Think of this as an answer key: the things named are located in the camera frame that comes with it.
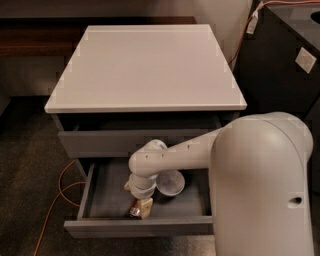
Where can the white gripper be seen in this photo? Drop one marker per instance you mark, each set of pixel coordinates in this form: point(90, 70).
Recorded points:
point(140, 193)

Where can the grey drawer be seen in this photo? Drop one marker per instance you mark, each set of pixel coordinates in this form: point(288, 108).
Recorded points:
point(121, 134)
point(105, 205)

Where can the red coke can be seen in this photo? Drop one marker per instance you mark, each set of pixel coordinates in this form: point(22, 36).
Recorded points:
point(135, 211)

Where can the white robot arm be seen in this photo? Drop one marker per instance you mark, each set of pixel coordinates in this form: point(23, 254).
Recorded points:
point(257, 169)

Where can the white bowl in drawer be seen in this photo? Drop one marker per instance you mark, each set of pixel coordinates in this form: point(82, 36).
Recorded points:
point(170, 183)

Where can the grey top drawer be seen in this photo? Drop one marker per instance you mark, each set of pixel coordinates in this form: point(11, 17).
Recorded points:
point(121, 134)

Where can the grey cabinet with white top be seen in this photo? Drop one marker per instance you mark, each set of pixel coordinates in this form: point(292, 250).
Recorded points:
point(146, 69)

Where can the black bin cabinet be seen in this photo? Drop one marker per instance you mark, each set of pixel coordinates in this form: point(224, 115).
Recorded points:
point(269, 77)

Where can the dark wooden bench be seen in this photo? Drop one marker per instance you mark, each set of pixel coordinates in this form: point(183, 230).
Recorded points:
point(60, 36)

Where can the white label tag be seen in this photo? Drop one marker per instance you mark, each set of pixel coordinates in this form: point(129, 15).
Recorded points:
point(252, 25)

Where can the white square sticker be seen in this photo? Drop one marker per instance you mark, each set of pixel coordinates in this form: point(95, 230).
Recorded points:
point(305, 60)

